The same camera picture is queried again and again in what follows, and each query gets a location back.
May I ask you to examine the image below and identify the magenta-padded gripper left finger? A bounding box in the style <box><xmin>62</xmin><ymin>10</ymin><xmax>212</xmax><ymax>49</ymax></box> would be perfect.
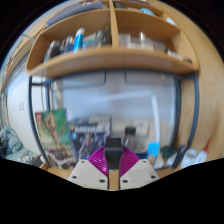
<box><xmin>67</xmin><ymin>145</ymin><xmax>109</xmax><ymax>191</ymax></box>

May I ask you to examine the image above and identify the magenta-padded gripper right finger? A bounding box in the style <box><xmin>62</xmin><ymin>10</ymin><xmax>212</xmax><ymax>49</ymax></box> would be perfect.
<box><xmin>118</xmin><ymin>145</ymin><xmax>160</xmax><ymax>191</ymax></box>

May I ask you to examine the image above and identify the black charger block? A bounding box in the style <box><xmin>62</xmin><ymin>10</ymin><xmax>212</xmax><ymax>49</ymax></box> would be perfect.
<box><xmin>104</xmin><ymin>136</ymin><xmax>124</xmax><ymax>172</ymax></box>

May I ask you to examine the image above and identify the light blue orange package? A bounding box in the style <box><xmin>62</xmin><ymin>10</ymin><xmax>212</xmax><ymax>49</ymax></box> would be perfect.
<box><xmin>146</xmin><ymin>142</ymin><xmax>160</xmax><ymax>166</ymax></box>

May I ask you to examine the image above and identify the clear bottle with dark cap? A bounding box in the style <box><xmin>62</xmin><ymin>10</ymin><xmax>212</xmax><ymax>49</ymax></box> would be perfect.
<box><xmin>123</xmin><ymin>127</ymin><xmax>138</xmax><ymax>153</ymax></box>

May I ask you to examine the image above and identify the dark green dish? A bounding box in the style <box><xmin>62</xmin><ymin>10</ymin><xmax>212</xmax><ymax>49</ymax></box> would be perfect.
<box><xmin>160</xmin><ymin>145</ymin><xmax>176</xmax><ymax>159</ymax></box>

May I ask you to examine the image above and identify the blue robot model box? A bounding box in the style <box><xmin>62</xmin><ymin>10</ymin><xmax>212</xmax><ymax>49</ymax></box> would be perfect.
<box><xmin>67</xmin><ymin>115</ymin><xmax>113</xmax><ymax>161</ymax></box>

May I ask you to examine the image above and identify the white cardboard box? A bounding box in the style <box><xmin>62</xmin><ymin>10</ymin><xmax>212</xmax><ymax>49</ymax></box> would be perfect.
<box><xmin>133</xmin><ymin>120</ymin><xmax>149</xmax><ymax>138</ymax></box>

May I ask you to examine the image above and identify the green toy figure box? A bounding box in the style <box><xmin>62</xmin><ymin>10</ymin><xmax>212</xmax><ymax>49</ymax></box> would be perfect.
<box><xmin>34</xmin><ymin>108</ymin><xmax>78</xmax><ymax>169</ymax></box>

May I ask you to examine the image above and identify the white desk lamp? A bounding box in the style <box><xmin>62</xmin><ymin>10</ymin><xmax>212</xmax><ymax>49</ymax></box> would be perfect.
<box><xmin>89</xmin><ymin>94</ymin><xmax>161</xmax><ymax>144</ymax></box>

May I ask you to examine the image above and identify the wooden shelf unit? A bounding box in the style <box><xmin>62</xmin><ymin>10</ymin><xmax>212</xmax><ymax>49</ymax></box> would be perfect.
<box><xmin>25</xmin><ymin>0</ymin><xmax>200</xmax><ymax>79</ymax></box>

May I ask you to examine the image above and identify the dark grey metal desk frame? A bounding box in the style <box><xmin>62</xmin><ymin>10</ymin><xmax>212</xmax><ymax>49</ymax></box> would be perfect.
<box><xmin>28</xmin><ymin>69</ymin><xmax>200</xmax><ymax>168</ymax></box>

